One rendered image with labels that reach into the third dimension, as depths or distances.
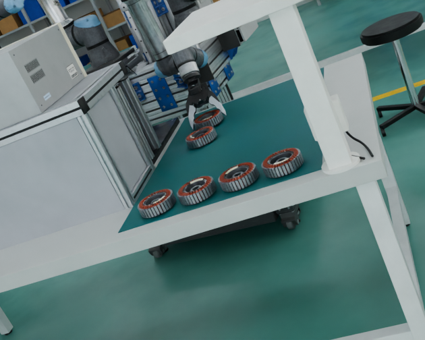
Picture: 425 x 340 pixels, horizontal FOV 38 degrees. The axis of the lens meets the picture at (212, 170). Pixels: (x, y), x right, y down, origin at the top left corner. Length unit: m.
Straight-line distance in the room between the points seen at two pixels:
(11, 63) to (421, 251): 1.63
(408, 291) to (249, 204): 0.50
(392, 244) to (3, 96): 1.20
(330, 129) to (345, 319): 0.98
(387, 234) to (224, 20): 0.69
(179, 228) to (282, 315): 0.90
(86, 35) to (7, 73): 1.19
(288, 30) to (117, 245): 0.76
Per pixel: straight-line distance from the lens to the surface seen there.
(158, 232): 1.70
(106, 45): 3.08
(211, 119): 2.30
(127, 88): 2.25
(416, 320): 1.85
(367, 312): 2.33
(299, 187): 1.58
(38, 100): 1.94
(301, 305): 2.48
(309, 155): 1.71
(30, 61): 1.99
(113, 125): 2.02
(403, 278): 1.76
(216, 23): 1.45
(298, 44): 1.47
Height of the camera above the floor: 1.39
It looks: 19 degrees down
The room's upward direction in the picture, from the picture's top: 25 degrees counter-clockwise
